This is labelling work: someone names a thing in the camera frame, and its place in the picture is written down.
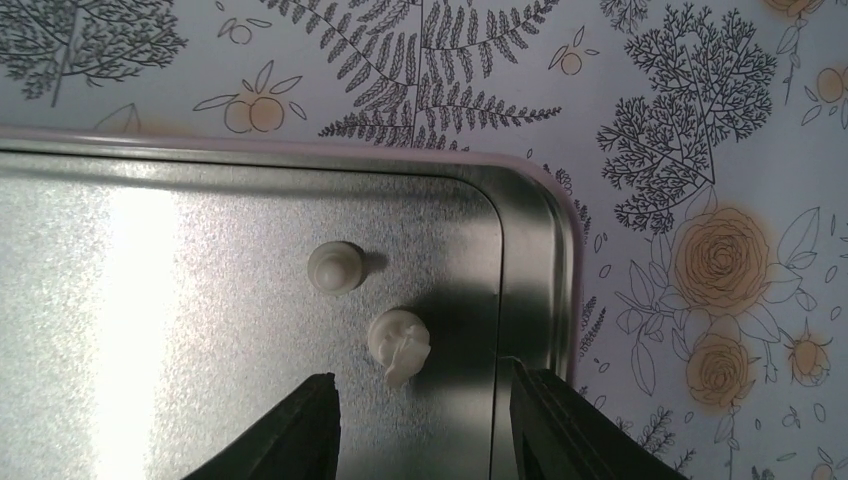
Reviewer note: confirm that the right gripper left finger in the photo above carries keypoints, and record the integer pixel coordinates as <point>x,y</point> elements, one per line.
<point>299,438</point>

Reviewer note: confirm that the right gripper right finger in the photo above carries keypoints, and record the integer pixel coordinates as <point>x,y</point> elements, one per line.
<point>557,434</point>

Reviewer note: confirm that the metal tray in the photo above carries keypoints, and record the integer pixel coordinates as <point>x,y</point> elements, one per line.
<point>155,301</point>

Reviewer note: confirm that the white knight in tray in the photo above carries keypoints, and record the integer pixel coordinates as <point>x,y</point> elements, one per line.
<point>400,342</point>

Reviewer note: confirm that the white pawn in tray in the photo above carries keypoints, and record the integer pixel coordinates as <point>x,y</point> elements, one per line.
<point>336,268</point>

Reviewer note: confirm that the floral table mat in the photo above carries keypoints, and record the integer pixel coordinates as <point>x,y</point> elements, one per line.
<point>704,144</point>

